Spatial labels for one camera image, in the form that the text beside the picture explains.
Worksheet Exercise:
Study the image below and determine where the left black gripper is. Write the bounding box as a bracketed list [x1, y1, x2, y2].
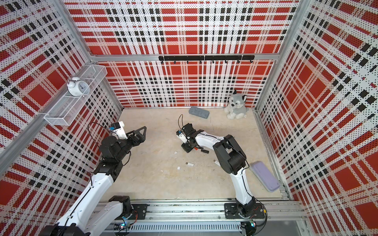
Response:
[115, 126, 146, 161]

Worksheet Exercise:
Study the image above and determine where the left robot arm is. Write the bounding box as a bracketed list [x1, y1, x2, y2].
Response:
[40, 122, 147, 236]

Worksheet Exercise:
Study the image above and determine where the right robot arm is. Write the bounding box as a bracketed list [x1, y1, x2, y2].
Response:
[176, 130, 256, 218]

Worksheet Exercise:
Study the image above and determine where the grey rectangular case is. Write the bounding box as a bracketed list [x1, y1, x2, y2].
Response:
[189, 106, 210, 119]

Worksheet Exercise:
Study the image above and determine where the grey husky plush toy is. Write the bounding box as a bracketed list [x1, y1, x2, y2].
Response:
[224, 89, 249, 120]

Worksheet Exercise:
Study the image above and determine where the white alarm clock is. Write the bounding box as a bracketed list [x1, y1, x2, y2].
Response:
[67, 77, 90, 97]

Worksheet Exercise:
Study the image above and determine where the lavender plastic box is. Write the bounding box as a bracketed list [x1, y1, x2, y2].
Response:
[250, 161, 280, 192]

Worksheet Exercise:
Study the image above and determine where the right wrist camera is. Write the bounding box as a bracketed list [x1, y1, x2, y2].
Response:
[176, 130, 188, 143]

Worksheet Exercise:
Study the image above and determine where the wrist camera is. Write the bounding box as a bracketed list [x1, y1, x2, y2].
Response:
[109, 122, 127, 140]
[176, 130, 188, 143]

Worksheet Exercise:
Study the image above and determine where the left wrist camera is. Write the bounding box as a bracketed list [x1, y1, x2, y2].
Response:
[109, 122, 127, 140]

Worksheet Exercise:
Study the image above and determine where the white wire mesh shelf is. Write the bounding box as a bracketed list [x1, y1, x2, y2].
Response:
[44, 64, 107, 126]

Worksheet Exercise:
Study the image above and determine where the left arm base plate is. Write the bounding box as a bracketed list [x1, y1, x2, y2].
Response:
[123, 204, 149, 221]

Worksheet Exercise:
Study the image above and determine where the black hook rail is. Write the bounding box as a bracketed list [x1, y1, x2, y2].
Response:
[158, 55, 256, 63]

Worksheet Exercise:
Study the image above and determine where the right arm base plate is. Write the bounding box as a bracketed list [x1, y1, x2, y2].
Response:
[224, 203, 265, 220]

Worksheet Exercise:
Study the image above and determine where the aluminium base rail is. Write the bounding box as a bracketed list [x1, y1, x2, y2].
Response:
[103, 198, 311, 236]

